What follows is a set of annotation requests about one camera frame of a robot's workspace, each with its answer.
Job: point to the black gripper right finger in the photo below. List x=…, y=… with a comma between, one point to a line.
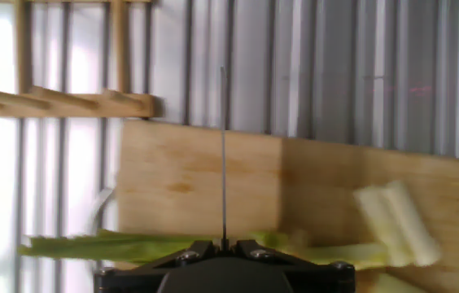
x=327, y=281

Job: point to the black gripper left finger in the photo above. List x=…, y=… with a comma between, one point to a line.
x=123, y=281

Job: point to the steel cleaver knife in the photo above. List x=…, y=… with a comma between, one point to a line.
x=223, y=183

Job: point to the green scallion stalk piece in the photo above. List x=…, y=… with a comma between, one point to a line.
x=396, y=285
x=347, y=254

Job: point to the long scallion with green top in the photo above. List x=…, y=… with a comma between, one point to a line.
x=111, y=246

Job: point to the pale green scallion piece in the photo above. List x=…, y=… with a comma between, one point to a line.
x=380, y=219

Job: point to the short white scallion piece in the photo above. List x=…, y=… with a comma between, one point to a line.
x=412, y=219

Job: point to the wooden cutting board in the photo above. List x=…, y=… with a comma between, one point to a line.
x=172, y=183

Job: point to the wooden knife rack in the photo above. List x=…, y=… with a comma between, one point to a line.
x=71, y=106

